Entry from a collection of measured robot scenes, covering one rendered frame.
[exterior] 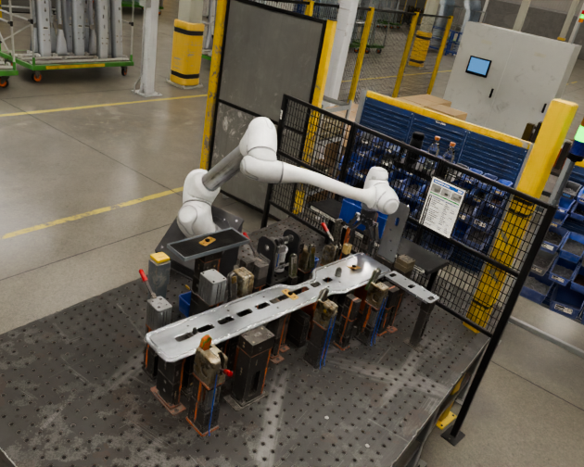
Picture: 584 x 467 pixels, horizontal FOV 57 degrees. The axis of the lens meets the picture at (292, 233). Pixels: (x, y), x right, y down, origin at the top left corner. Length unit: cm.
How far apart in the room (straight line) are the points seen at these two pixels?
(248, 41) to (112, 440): 372
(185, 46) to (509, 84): 533
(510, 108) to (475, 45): 110
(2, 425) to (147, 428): 51
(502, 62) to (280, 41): 484
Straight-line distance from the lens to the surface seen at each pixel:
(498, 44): 900
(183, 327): 221
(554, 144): 283
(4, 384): 245
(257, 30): 499
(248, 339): 214
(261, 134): 248
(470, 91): 913
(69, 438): 222
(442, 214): 309
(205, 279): 232
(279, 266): 264
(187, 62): 1003
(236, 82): 518
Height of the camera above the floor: 236
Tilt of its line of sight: 27 degrees down
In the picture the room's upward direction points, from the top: 11 degrees clockwise
